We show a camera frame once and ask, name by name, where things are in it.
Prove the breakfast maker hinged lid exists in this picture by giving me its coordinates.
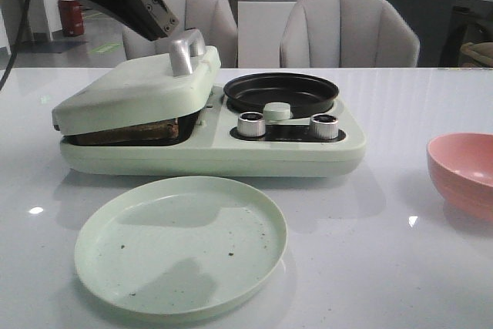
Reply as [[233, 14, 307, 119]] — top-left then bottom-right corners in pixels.
[[52, 29, 221, 136]]

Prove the green pan handle knob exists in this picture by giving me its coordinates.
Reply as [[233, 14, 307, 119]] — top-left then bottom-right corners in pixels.
[[263, 102, 292, 121]]

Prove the bread slice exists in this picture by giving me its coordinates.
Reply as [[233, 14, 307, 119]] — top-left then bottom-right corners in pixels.
[[67, 119, 179, 145]]

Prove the red trash bin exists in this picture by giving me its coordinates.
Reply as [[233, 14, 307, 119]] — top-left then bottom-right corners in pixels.
[[58, 0, 85, 37]]

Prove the silver control knob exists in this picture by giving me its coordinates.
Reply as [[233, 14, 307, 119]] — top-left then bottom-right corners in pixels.
[[236, 112, 266, 138], [309, 113, 339, 140]]

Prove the left grey upholstered chair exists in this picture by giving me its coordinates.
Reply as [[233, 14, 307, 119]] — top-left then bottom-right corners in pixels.
[[122, 0, 238, 68]]

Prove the white refrigerator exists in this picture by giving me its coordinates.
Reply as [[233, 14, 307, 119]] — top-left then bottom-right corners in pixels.
[[237, 0, 299, 68]]

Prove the pink bowl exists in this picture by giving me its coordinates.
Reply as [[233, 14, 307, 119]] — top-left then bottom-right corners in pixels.
[[427, 133, 492, 222]]

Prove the right silver control knob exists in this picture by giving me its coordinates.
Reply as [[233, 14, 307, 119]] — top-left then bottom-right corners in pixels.
[[309, 113, 339, 140]]

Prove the right grey upholstered chair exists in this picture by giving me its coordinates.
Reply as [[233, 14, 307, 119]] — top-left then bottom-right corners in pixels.
[[280, 0, 420, 68]]

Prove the green breakfast maker base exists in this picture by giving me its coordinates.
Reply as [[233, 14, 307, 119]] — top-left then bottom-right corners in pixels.
[[60, 86, 366, 177]]

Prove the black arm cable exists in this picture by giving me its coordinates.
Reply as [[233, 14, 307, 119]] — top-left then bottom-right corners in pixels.
[[0, 0, 44, 91]]

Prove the grey upholstered chair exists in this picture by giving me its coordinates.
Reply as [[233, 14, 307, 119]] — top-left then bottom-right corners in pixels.
[[122, 0, 238, 68], [280, 0, 420, 68]]

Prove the light green round plate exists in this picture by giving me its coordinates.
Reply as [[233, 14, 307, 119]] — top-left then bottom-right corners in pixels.
[[74, 176, 287, 321]]

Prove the black round frying pan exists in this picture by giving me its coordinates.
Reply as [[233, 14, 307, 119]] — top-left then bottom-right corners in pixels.
[[223, 72, 340, 119]]

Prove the left silver control knob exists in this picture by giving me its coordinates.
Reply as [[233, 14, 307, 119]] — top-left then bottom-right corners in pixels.
[[236, 112, 266, 138]]

